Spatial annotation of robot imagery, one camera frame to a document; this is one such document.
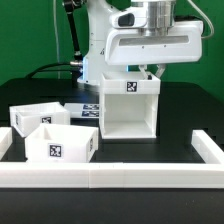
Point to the white drawer cabinet frame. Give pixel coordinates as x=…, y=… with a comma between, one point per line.
x=128, y=105

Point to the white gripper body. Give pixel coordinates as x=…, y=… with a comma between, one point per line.
x=128, y=43

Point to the white drawer box front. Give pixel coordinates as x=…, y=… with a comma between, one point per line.
x=61, y=143

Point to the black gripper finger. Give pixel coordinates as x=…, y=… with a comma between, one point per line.
x=143, y=71
x=160, y=70

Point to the white drawer box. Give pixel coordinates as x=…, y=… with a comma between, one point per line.
x=61, y=143
x=26, y=118

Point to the white drawer box rear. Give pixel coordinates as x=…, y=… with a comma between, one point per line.
x=26, y=118

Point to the white marker sheet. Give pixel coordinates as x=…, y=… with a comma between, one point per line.
x=83, y=110

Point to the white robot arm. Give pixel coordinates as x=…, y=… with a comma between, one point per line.
x=158, y=12

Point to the white obstacle fence wall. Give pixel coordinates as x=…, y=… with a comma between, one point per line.
x=208, y=174

